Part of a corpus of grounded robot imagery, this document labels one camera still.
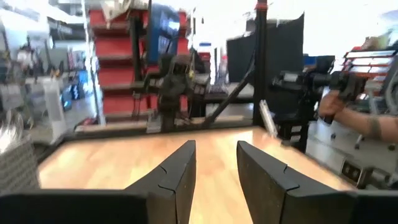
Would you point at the black monitor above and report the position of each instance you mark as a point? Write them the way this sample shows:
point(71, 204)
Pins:
point(280, 53)

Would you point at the tall red shelf rack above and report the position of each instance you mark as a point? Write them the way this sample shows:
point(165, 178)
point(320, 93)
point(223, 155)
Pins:
point(115, 68)

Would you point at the grey plastic silverware basket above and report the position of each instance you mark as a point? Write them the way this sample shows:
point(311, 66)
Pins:
point(17, 168)

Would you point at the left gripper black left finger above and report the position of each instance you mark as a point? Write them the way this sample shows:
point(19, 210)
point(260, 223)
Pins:
point(93, 208)

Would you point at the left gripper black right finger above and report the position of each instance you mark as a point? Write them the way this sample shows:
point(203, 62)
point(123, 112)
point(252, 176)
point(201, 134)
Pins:
point(295, 205)

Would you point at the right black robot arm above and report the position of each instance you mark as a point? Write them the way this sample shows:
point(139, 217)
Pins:
point(169, 93)

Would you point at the blue monitor screen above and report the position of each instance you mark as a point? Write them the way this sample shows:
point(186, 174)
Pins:
point(163, 31)

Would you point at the person's forearm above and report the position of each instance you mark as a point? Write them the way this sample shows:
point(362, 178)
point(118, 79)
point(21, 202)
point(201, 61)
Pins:
point(370, 124)

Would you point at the silver aluminium bar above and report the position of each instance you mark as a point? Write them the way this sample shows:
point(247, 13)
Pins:
point(268, 118)

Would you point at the white tower fan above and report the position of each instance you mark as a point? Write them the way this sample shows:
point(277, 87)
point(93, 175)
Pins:
point(54, 109)

